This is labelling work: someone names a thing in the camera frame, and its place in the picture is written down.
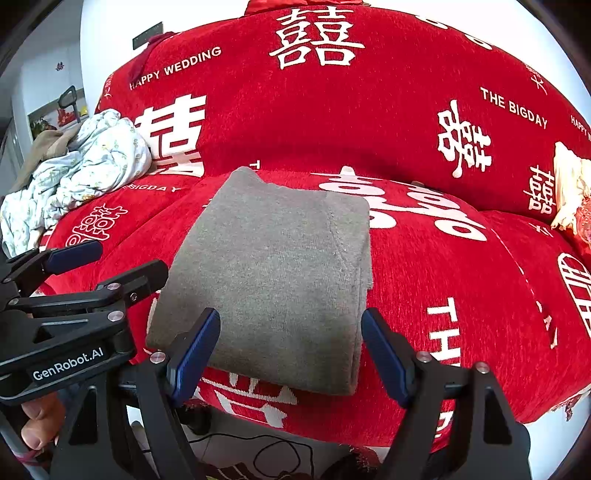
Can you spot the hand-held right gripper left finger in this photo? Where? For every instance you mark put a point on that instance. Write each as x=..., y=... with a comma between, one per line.
x=194, y=355

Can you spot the red satin pillow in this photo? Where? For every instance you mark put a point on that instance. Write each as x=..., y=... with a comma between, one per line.
x=295, y=4

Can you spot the person's left hand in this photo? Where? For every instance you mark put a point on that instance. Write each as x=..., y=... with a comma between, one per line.
x=41, y=424

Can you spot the light floral cloth bundle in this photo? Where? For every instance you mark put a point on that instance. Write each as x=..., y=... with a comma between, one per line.
x=92, y=161

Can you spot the red tasselled cushion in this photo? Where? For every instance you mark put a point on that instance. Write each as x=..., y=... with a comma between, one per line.
x=572, y=184

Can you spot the dark wall plaque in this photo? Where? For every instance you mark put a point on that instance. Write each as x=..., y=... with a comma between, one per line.
x=147, y=36

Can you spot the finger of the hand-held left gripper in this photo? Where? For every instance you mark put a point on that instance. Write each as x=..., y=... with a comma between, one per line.
x=138, y=277
x=76, y=256

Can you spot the grey knitted sweater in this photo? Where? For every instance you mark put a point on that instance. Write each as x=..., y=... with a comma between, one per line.
x=277, y=277

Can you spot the brown cloth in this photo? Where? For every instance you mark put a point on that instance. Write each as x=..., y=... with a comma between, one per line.
x=51, y=145

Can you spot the red printed sofa cover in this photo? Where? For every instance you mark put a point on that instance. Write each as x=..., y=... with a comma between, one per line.
x=323, y=115

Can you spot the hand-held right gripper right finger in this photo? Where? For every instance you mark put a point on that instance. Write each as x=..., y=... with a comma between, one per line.
x=388, y=360

